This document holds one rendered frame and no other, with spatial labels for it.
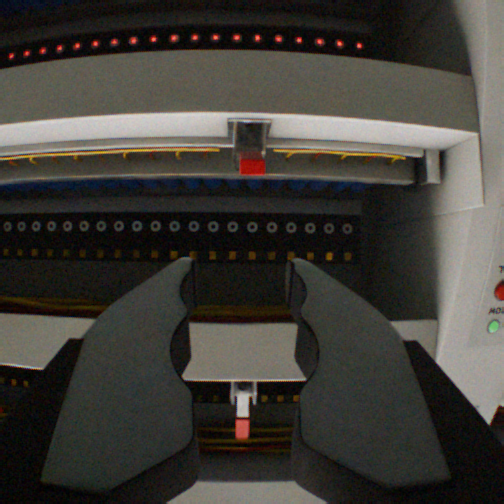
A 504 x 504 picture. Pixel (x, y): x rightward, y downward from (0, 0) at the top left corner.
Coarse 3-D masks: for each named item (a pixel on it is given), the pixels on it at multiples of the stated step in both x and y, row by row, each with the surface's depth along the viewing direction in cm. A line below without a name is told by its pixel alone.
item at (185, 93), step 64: (64, 64) 24; (128, 64) 24; (192, 64) 24; (256, 64) 24; (320, 64) 24; (384, 64) 25; (0, 128) 24; (64, 128) 25; (128, 128) 26; (192, 128) 27; (320, 128) 27; (384, 128) 26; (448, 128) 25; (448, 192) 30
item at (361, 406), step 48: (288, 288) 12; (336, 288) 11; (336, 336) 9; (384, 336) 9; (336, 384) 8; (384, 384) 8; (336, 432) 7; (384, 432) 7; (432, 432) 7; (336, 480) 6; (384, 480) 6; (432, 480) 6
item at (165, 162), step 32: (0, 160) 31; (32, 160) 30; (64, 160) 31; (96, 160) 31; (128, 160) 31; (160, 160) 31; (192, 160) 31; (224, 160) 31; (288, 160) 31; (320, 160) 31; (352, 160) 31; (384, 160) 31
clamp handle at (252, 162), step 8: (240, 152) 23; (248, 152) 22; (256, 152) 22; (240, 160) 20; (248, 160) 19; (256, 160) 19; (264, 160) 20; (240, 168) 20; (248, 168) 20; (256, 168) 20; (264, 168) 20
